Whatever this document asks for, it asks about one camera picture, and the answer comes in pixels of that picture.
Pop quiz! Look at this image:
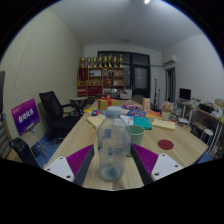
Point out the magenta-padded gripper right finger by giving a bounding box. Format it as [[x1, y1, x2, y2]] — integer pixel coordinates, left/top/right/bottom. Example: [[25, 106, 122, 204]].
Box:
[[130, 143, 184, 186]]

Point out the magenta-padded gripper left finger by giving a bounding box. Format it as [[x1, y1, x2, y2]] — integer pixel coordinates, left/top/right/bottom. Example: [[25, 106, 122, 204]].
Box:
[[43, 144, 95, 187]]

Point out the clear plastic water bottle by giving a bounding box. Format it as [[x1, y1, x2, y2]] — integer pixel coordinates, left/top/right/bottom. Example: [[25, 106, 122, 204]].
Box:
[[96, 105, 132, 183]]

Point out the flat round red coaster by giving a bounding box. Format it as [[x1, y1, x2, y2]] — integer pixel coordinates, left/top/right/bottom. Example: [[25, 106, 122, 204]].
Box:
[[157, 139, 175, 151]]

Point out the green cup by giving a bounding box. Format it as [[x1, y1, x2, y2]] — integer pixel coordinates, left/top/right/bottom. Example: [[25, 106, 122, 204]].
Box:
[[125, 124, 146, 157]]

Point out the beige paper pad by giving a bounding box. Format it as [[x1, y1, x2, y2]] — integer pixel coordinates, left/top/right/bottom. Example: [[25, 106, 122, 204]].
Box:
[[151, 118, 177, 131]]

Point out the teal notebook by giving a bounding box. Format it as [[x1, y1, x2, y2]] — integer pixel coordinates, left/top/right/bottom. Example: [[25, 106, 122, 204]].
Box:
[[133, 116, 153, 131]]

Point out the black office chair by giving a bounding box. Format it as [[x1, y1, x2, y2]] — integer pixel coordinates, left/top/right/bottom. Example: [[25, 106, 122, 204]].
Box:
[[38, 90, 83, 141]]

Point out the flower pot with pink flowers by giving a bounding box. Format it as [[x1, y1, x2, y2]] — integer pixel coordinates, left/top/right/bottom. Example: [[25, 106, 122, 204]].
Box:
[[160, 101, 174, 122]]

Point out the white round stool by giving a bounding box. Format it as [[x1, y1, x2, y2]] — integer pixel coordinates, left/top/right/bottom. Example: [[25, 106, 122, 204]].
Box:
[[200, 128, 214, 146]]

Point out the purple sign board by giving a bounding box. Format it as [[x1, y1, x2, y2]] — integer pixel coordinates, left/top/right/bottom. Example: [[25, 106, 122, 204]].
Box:
[[10, 98, 41, 137]]

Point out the side desk with clutter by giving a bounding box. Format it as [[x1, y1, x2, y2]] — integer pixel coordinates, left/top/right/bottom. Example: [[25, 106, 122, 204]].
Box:
[[175, 97, 224, 158]]

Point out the yellow gift box red ribbon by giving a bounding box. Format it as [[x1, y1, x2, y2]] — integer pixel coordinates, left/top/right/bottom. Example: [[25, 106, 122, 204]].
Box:
[[97, 94, 120, 111]]

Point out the computer monitor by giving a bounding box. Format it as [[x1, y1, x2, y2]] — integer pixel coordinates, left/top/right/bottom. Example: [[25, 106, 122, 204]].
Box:
[[178, 87, 192, 102]]

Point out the wooden shelf unit with trophies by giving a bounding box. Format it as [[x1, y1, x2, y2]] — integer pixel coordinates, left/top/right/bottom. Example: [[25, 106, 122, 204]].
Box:
[[76, 54, 126, 98]]

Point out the white air conditioner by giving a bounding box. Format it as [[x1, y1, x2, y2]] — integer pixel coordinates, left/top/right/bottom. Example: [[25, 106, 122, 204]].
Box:
[[162, 54, 178, 67]]

